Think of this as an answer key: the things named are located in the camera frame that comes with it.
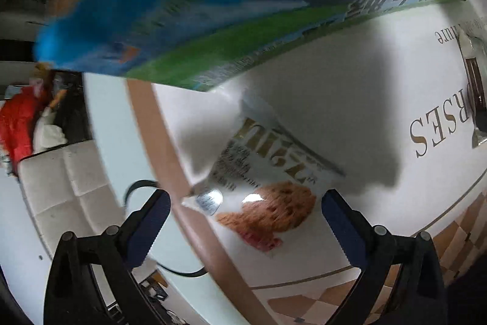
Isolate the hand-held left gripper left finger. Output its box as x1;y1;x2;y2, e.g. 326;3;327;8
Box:
44;189;171;325

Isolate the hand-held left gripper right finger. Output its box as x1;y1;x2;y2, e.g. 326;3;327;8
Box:
321;189;449;325

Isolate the white cookie packet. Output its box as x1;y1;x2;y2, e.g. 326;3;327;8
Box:
182;98;348;259

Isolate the blue and green carton box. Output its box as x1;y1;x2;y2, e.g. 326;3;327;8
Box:
32;0;470;93

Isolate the white sofa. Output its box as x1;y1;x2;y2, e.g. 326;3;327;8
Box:
17;138;132;310

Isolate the white cushion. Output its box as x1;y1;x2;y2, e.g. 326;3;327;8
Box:
33;122;68;152

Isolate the red cloth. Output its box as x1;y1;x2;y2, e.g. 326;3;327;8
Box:
0;85;50;173

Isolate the yellow toy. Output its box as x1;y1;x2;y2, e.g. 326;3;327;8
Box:
32;62;52;84

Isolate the brown and silver snack packet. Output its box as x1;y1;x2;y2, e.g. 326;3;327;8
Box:
457;31;487;150

